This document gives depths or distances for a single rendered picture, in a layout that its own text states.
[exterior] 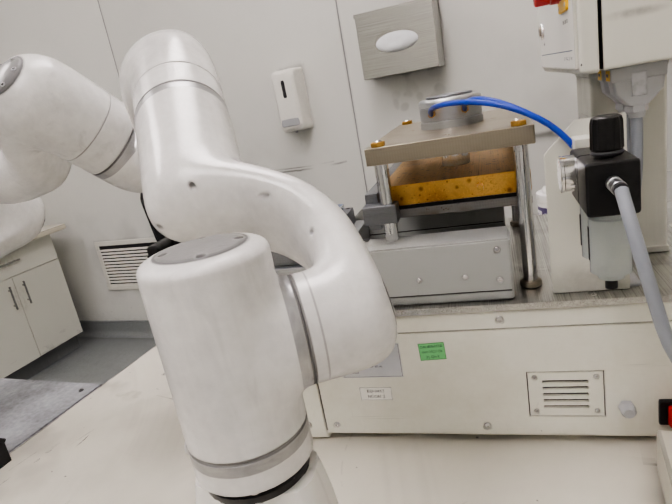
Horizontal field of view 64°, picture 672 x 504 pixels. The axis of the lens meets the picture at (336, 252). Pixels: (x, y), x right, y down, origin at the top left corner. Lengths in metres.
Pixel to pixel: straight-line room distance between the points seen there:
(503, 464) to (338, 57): 1.97
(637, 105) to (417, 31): 1.62
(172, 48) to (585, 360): 0.54
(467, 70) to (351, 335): 1.98
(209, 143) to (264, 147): 2.13
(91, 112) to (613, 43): 0.55
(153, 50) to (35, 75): 0.16
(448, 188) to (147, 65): 0.35
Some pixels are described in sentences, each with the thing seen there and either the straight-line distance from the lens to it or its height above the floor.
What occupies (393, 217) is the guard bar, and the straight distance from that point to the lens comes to 0.62.
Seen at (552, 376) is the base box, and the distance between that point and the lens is 0.65.
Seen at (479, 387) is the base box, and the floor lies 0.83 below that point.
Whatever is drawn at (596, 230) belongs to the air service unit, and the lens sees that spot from 0.49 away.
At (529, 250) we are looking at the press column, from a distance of 0.63.
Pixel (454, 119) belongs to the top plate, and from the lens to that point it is 0.69.
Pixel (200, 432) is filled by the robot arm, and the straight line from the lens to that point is 0.36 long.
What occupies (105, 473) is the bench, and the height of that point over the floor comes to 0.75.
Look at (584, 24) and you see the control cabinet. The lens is 0.57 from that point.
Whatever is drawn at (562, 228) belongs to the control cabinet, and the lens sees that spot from 0.60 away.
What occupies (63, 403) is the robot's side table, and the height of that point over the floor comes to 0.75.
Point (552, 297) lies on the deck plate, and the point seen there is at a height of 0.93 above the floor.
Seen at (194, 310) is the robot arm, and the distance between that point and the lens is 0.32.
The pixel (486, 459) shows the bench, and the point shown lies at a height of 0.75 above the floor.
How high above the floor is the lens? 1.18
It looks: 16 degrees down
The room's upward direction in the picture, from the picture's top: 11 degrees counter-clockwise
